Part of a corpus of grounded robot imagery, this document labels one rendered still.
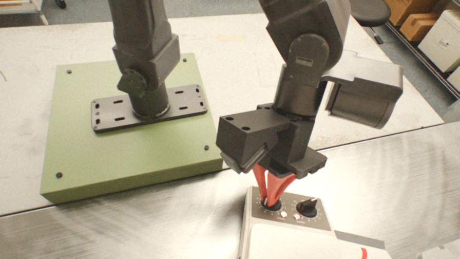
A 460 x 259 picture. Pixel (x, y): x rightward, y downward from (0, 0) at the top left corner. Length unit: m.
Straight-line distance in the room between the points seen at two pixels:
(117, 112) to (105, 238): 0.21
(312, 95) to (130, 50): 0.23
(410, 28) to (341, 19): 2.49
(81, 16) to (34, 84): 1.95
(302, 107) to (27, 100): 0.54
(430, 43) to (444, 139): 1.94
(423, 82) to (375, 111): 2.32
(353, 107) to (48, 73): 0.61
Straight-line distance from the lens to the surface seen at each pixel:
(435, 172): 0.67
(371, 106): 0.31
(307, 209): 0.42
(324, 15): 0.24
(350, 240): 0.50
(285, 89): 0.31
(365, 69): 0.31
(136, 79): 0.39
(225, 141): 0.27
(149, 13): 0.34
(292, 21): 0.25
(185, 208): 0.45
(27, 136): 0.60
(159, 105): 0.46
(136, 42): 0.35
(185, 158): 0.44
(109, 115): 0.50
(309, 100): 0.31
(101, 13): 2.61
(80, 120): 0.52
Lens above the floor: 1.33
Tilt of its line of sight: 55 degrees down
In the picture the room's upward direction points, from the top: 11 degrees clockwise
